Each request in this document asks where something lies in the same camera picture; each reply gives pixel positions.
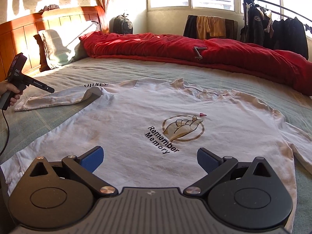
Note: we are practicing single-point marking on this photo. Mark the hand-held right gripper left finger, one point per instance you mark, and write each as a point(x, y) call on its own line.
point(93, 156)

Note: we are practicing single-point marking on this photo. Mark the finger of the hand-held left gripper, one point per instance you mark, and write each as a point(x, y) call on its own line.
point(48, 88)

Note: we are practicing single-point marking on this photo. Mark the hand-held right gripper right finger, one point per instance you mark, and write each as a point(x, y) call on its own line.
point(207, 157)

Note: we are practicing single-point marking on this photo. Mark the white printed t-shirt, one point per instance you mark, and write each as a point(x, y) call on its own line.
point(136, 107)

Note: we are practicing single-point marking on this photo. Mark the metal clothes rack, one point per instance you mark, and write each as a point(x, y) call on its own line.
point(273, 3)

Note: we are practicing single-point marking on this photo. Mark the person's left hand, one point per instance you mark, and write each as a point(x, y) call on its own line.
point(15, 95)

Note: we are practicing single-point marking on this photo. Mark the wooden headboard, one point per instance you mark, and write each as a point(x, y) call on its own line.
point(14, 36)

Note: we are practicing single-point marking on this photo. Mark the green and white pillow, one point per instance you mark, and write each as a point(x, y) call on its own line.
point(58, 46)

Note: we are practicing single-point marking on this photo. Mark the brown crumpled cloth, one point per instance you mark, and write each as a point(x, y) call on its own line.
point(50, 8)

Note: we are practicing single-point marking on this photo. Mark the grey backpack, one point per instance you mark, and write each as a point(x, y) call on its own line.
point(121, 25)

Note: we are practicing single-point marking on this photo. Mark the red duvet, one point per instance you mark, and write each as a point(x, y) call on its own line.
point(170, 46)

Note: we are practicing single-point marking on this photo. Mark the brown chair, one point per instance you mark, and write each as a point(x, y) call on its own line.
point(231, 30)

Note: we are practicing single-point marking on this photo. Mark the orange draped cloth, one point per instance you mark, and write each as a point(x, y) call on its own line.
point(214, 26)

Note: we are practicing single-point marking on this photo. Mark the black draped cloth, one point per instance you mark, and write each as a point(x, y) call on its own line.
point(190, 26)

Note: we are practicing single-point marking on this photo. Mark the black jacket with round patch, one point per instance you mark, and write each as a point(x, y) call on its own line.
point(254, 24)

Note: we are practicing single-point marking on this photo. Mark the black hanging garment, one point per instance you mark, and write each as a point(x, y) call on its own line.
point(292, 36)

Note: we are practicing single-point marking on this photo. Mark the beige hanging garment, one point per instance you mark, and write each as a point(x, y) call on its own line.
point(269, 22)

